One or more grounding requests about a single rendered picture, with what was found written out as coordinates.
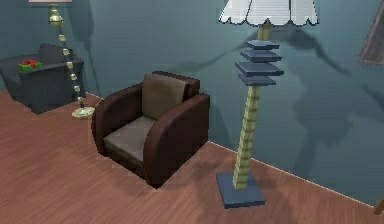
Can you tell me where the white shade floor lamp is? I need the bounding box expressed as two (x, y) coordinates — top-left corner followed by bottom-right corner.
(215, 0), (320, 210)

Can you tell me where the brass beaded floor lamp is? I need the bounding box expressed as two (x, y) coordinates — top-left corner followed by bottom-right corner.
(28, 0), (96, 119)

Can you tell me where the red and green plastic art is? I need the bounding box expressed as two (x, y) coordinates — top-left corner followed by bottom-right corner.
(18, 58), (44, 72)

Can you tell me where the brown wooden furniture leg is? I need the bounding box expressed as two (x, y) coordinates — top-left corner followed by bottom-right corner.
(373, 194), (384, 216)

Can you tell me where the dark grey armchair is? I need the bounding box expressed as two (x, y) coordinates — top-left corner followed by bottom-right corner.
(0, 43), (86, 115)

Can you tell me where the framed wall picture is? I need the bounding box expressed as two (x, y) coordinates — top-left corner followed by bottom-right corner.
(358, 0), (384, 66)

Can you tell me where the brown armchair with tan cushions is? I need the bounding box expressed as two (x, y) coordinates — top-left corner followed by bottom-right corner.
(91, 70), (211, 190)

